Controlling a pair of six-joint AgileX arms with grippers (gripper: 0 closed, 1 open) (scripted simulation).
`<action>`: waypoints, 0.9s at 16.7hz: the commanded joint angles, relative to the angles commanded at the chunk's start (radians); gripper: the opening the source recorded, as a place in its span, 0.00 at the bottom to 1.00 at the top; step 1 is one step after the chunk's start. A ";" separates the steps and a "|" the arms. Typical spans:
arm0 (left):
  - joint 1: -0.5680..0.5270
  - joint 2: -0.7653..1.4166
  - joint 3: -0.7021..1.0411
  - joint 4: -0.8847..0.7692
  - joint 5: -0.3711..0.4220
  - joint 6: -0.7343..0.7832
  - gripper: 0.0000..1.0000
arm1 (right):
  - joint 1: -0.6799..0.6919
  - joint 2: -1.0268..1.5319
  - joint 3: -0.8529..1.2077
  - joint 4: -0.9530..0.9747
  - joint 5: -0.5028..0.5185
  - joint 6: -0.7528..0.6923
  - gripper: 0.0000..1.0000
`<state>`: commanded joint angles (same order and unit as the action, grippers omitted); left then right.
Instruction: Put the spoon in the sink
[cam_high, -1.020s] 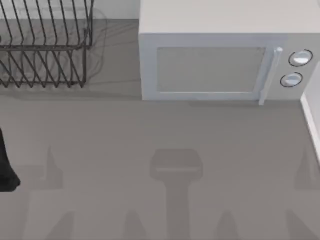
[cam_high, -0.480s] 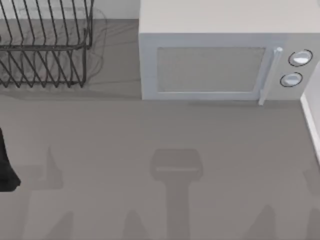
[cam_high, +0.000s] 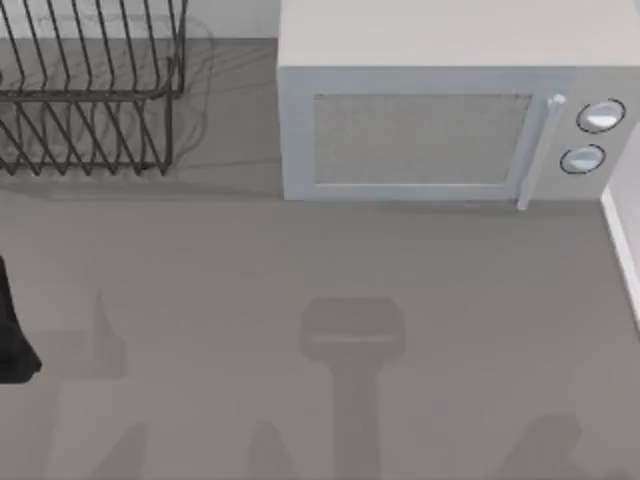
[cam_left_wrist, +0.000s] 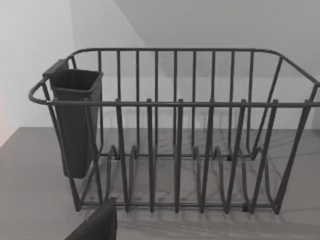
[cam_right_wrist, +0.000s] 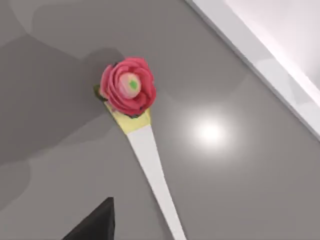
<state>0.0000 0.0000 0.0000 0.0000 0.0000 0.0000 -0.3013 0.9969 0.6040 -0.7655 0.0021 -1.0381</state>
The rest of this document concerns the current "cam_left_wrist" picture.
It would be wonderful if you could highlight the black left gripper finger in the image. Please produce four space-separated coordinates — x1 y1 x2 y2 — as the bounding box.
63 197 118 240

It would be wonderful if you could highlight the dark grey utensil cup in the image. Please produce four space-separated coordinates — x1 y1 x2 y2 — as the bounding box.
42 59 104 179

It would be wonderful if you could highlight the grey wire dish rack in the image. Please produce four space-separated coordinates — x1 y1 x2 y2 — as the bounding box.
28 47 320 216

